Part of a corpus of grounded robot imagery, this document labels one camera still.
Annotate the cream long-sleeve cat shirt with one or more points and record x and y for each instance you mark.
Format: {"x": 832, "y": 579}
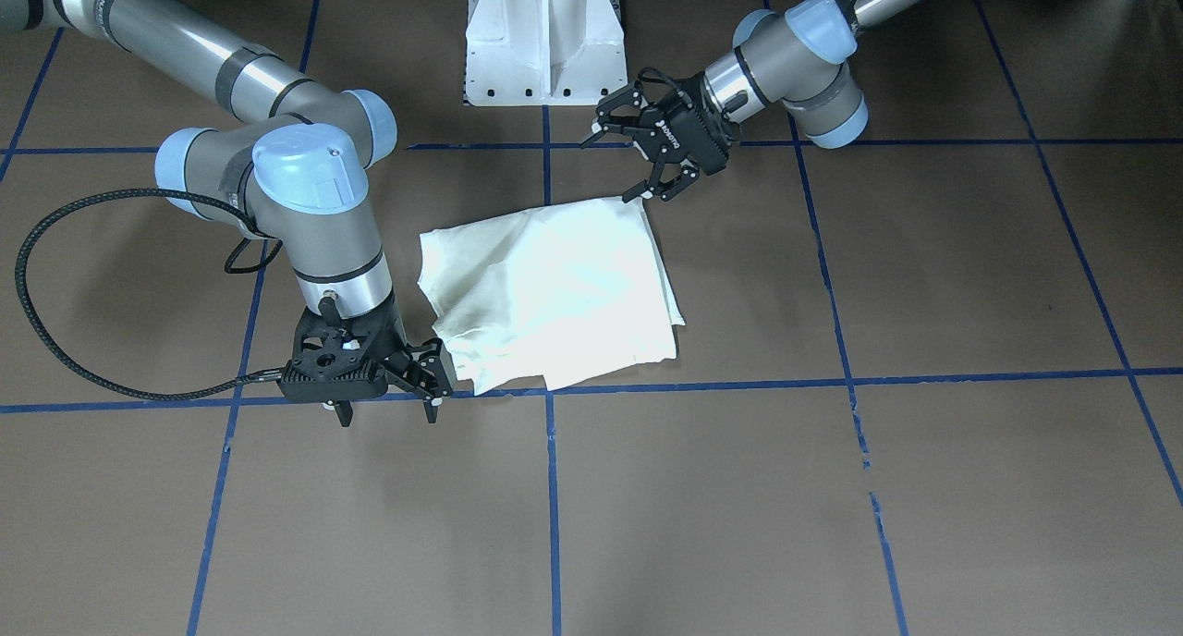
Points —
{"x": 566, "y": 292}

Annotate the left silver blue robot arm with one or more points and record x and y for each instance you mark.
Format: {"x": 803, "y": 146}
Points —
{"x": 799, "y": 60}

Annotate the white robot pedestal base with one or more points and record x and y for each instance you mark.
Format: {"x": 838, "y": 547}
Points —
{"x": 543, "y": 52}

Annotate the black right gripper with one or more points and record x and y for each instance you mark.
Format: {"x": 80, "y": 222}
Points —
{"x": 418, "y": 368}

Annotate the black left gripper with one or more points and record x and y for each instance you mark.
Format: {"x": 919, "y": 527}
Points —
{"x": 685, "y": 128}

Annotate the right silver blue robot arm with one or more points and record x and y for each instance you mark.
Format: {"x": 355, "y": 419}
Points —
{"x": 293, "y": 173}

